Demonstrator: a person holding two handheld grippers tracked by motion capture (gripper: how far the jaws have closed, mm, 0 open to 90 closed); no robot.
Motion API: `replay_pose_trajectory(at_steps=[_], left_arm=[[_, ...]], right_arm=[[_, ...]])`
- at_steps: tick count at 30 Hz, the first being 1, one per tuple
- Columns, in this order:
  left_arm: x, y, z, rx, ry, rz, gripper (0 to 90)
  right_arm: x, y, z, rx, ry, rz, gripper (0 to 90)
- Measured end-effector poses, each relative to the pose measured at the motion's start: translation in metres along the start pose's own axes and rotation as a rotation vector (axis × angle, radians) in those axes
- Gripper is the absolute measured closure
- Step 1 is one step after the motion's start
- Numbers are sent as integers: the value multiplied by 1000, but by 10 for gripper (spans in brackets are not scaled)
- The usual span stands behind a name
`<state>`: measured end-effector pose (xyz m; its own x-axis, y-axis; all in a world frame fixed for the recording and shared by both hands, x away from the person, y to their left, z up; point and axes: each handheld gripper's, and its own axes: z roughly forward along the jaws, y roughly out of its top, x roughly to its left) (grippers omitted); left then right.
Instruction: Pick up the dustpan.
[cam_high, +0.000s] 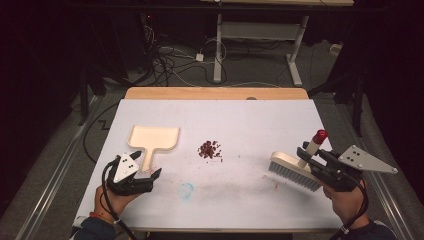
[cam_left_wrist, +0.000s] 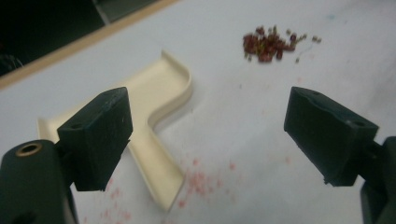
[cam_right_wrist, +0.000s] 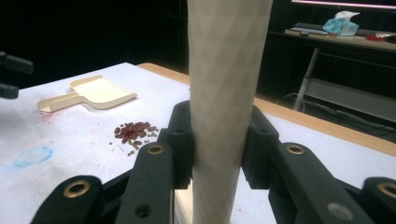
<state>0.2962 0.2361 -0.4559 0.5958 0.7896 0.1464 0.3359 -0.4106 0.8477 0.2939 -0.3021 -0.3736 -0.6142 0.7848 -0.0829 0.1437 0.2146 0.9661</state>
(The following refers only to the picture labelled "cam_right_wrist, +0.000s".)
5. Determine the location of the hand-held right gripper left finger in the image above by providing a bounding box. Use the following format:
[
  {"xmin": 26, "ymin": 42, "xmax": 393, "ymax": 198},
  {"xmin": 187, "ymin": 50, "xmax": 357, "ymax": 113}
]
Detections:
[{"xmin": 158, "ymin": 100, "xmax": 195, "ymax": 190}]

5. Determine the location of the monitor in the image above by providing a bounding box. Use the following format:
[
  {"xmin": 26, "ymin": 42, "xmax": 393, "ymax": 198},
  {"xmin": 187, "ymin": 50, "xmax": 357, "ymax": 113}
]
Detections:
[{"xmin": 290, "ymin": 0, "xmax": 396, "ymax": 10}]

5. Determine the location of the black floor cable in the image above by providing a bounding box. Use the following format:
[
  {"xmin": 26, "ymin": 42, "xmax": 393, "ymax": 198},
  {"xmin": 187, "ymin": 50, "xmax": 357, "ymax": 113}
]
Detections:
[{"xmin": 275, "ymin": 92, "xmax": 396, "ymax": 137}]

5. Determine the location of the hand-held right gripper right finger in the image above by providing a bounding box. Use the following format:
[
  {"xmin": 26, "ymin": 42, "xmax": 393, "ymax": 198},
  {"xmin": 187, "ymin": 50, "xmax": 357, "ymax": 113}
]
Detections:
[{"xmin": 241, "ymin": 105, "xmax": 282, "ymax": 190}]

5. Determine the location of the black keyboard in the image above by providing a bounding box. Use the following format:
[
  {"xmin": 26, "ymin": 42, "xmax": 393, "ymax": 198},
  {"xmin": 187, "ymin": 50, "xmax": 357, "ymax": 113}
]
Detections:
[{"xmin": 289, "ymin": 21, "xmax": 329, "ymax": 36}]

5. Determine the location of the beige plastic dustpan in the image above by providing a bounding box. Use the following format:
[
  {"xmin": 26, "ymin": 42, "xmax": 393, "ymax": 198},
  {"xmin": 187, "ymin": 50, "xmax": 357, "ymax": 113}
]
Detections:
[{"xmin": 36, "ymin": 74, "xmax": 138, "ymax": 114}]

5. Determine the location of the blue and white tissue pack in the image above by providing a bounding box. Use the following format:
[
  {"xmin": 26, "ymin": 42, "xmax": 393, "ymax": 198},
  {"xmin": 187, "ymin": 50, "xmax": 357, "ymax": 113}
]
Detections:
[{"xmin": 322, "ymin": 10, "xmax": 361, "ymax": 37}]

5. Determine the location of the wooden desk with white legs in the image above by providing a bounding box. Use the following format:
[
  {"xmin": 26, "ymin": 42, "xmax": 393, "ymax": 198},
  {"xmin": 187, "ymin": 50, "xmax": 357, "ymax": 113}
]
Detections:
[{"xmin": 284, "ymin": 28, "xmax": 396, "ymax": 112}]

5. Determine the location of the pile of red and green beans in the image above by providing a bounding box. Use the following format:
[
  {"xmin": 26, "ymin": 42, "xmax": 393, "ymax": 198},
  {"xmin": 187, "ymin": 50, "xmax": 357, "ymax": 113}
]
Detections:
[{"xmin": 108, "ymin": 120, "xmax": 161, "ymax": 157}]

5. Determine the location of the grey low shelf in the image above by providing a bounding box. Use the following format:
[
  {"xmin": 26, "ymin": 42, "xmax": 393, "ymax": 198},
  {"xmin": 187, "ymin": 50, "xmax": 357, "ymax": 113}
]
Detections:
[{"xmin": 304, "ymin": 77, "xmax": 396, "ymax": 123}]

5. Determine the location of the beige textured brush handle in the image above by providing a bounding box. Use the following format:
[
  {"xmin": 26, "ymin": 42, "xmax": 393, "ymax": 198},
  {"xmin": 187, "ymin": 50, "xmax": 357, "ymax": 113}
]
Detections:
[{"xmin": 186, "ymin": 0, "xmax": 275, "ymax": 224}]

